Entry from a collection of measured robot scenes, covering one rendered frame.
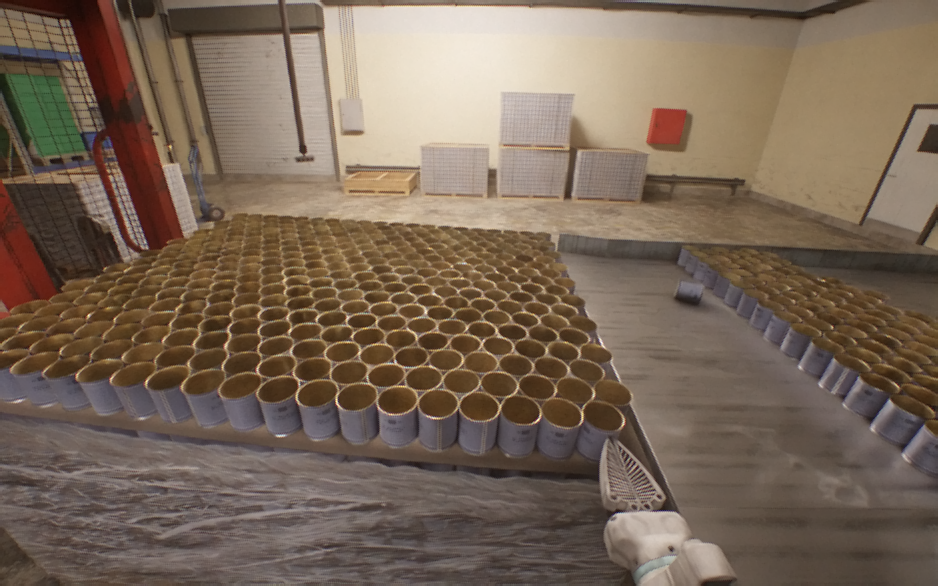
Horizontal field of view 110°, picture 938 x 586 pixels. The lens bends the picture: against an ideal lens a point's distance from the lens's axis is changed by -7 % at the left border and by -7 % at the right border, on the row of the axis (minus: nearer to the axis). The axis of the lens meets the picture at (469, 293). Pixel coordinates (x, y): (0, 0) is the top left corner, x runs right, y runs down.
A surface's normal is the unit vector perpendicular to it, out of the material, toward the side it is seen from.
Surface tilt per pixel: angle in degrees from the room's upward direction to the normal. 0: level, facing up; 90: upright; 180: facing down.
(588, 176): 91
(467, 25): 90
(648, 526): 3
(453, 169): 88
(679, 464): 0
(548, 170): 91
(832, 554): 0
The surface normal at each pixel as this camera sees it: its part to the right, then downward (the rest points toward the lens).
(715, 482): 0.02, -0.89
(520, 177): 0.01, 0.43
